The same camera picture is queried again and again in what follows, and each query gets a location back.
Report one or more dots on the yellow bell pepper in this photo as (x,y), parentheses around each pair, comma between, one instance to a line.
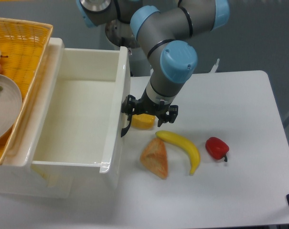
(143,121)

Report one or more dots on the black top drawer handle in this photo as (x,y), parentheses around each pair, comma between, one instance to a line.
(125,129)

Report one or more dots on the white base bracket frame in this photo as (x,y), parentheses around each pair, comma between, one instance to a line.
(215,66)

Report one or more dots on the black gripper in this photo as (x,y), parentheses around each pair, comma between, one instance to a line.
(160,107)

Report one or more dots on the triangular bread pastry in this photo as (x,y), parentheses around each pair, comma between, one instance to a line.
(154,158)

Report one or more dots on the white drawer cabinet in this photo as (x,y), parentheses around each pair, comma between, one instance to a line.
(18,173)

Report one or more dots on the red bell pepper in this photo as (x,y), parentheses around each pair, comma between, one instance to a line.
(217,148)

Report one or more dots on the yellow banana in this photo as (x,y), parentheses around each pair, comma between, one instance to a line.
(183,143)

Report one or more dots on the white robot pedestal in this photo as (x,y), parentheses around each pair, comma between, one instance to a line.
(120,34)

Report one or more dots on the yellow woven basket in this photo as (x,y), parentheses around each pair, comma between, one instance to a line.
(23,44)

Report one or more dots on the grey round plate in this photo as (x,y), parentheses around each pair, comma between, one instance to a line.
(10,104)

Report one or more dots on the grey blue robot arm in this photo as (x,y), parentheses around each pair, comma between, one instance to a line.
(162,38)

